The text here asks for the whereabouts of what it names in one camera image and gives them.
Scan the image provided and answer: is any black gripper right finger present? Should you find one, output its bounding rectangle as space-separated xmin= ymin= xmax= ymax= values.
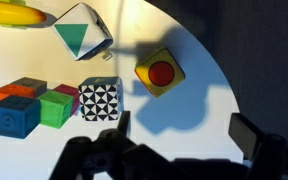
xmin=228 ymin=113 xmax=269 ymax=161

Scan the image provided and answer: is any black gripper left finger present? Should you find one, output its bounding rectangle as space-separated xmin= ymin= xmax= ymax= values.
xmin=117 ymin=110 xmax=132 ymax=138

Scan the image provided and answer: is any black white checkered plush cube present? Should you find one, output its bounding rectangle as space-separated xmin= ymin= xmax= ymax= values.
xmin=77 ymin=76 xmax=124 ymax=122

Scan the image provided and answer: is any yellow plush cube red circle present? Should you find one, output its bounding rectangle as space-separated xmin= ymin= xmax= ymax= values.
xmin=134 ymin=46 xmax=186 ymax=99

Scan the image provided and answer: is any magenta foam cube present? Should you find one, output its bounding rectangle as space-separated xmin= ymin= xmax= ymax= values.
xmin=52 ymin=83 xmax=81 ymax=117

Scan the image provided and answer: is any green foam cube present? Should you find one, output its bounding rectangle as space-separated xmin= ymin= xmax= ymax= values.
xmin=36 ymin=90 xmax=74 ymax=130

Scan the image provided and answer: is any grey foam cube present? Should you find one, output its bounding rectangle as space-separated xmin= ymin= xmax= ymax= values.
xmin=10 ymin=76 xmax=48 ymax=99

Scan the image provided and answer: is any blue foam cube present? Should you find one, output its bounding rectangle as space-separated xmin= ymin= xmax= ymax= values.
xmin=0 ymin=95 xmax=41 ymax=140

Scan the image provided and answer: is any orange foam cube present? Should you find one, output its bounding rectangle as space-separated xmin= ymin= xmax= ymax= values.
xmin=0 ymin=83 xmax=36 ymax=105

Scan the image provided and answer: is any yellow toy banana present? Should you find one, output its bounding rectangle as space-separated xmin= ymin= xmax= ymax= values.
xmin=0 ymin=0 xmax=48 ymax=28

